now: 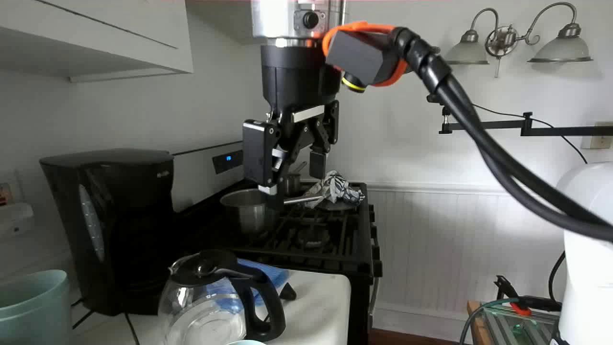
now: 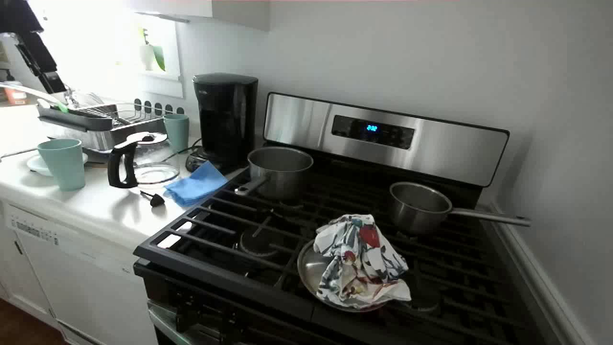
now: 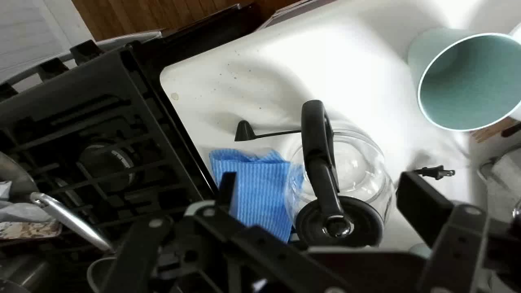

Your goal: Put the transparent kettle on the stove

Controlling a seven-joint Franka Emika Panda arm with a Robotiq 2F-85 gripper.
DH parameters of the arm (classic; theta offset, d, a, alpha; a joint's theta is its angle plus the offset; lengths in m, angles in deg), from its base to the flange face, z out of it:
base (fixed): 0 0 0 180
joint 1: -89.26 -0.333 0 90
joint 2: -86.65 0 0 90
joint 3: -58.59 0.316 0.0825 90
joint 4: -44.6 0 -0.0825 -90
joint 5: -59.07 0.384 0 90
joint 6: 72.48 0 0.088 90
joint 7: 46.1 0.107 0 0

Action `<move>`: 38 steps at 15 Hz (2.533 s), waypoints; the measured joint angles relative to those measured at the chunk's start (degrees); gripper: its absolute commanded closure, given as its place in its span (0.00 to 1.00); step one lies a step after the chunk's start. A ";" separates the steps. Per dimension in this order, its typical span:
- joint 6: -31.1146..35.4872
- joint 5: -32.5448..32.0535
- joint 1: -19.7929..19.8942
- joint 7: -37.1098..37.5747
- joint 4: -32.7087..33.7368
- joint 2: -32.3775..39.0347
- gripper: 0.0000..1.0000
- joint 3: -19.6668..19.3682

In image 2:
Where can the large steel saucepan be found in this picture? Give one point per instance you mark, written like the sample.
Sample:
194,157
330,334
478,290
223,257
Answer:
281,169

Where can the black coffee maker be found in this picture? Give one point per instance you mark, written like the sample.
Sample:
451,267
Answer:
227,117

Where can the green cup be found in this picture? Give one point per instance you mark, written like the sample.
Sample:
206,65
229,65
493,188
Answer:
64,165
177,132

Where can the black and stainless gas stove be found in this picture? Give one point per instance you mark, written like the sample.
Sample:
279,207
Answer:
447,144

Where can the blue cleaning cloth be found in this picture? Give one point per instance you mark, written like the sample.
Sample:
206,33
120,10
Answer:
194,184

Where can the white plate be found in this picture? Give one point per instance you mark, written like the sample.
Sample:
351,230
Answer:
35,165

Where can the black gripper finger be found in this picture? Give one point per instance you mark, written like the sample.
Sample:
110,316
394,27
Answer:
43,61

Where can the steel frying pan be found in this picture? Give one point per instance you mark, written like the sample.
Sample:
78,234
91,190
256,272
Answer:
307,268

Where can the patterned kitchen towel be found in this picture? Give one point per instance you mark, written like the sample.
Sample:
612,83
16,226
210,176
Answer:
357,261

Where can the wall picture with green print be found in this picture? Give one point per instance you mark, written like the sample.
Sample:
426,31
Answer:
154,54

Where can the black plastic scoop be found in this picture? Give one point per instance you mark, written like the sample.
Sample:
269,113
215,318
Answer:
154,198

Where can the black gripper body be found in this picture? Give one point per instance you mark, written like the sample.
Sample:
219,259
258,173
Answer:
18,15

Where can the white wall cabinet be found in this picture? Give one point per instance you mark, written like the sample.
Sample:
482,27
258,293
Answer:
204,10

